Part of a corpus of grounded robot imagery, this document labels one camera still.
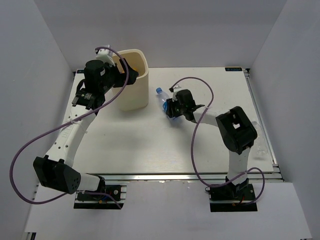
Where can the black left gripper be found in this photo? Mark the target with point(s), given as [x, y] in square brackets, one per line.
[120, 76]

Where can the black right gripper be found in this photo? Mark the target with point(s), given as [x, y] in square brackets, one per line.
[170, 111]

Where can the blue label water bottle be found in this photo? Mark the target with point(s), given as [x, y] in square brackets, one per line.
[162, 96]

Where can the orange juice bottle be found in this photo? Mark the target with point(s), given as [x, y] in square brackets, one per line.
[135, 69]

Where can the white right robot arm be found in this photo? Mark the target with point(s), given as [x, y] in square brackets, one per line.
[237, 132]

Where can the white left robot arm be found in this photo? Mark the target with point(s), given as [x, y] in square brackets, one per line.
[55, 170]

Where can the cream plastic bin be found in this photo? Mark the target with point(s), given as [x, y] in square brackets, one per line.
[135, 96]

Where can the blue sticker right corner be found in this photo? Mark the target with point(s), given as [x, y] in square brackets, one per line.
[233, 69]

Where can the clear white-cap bottle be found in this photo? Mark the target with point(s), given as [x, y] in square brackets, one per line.
[260, 145]

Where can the aluminium table frame rail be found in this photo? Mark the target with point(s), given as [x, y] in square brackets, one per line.
[219, 178]

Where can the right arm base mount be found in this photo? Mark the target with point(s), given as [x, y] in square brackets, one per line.
[221, 200]

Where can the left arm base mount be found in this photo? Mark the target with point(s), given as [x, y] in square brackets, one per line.
[113, 199]

